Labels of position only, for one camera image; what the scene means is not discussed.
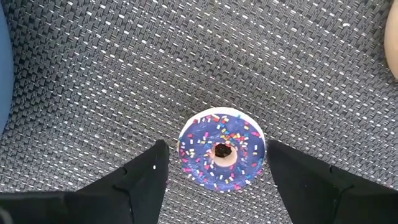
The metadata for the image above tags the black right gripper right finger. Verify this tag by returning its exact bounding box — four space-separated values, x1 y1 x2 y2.
266 139 398 224

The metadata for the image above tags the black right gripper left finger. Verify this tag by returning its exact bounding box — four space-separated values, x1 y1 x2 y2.
0 139 170 224

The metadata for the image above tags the grey woven placemat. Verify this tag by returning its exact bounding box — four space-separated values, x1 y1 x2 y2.
0 0 398 224

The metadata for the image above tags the large chocolate iced donut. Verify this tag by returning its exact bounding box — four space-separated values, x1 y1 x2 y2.
384 0 398 80

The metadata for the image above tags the blue plate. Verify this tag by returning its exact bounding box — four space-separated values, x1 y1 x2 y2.
0 6 15 134

